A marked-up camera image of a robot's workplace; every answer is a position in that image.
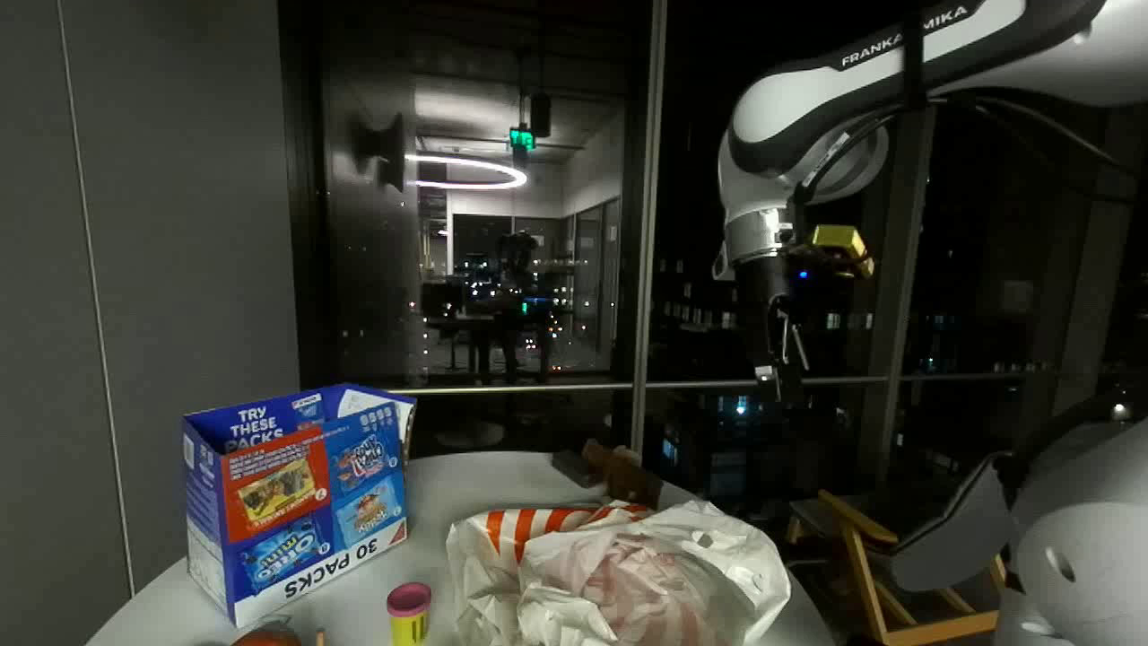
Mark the metal window frame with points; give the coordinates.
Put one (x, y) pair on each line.
(646, 237)

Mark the yellow container pink lid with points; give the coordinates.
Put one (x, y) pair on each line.
(410, 612)

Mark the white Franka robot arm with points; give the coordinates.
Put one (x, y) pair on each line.
(812, 90)

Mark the wooden folding stand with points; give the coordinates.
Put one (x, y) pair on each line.
(874, 561)

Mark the white orange striped plastic bag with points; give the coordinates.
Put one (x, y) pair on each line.
(646, 575)

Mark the green exit sign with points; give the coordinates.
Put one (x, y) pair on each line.
(523, 136)

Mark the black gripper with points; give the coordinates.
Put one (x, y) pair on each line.
(769, 291)

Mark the blue snack variety box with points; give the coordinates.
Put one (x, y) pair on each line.
(291, 489)

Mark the small brown round object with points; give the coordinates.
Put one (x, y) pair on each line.
(267, 636)

